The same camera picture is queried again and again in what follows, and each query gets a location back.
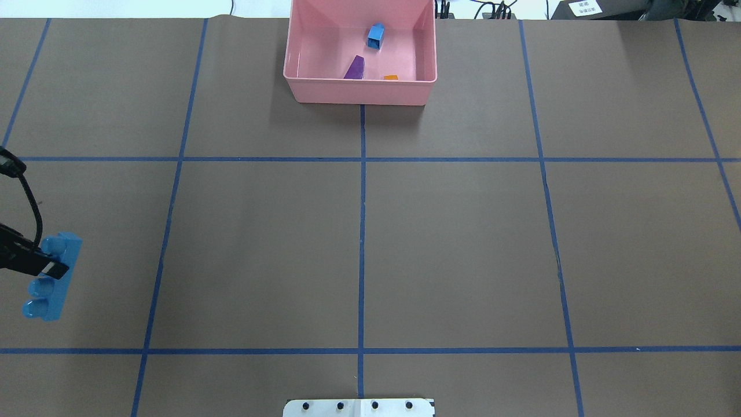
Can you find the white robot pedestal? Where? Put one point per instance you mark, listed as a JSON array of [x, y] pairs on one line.
[[361, 407]]

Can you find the small blue block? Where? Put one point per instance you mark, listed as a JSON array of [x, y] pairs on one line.
[[375, 36]]

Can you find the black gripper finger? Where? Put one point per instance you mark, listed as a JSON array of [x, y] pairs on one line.
[[21, 255]]

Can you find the long blue stud block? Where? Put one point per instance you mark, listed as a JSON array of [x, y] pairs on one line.
[[48, 290]]

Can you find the purple block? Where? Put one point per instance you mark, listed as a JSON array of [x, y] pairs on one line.
[[356, 70]]

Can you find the pink plastic box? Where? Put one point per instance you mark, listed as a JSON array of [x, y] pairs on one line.
[[361, 52]]

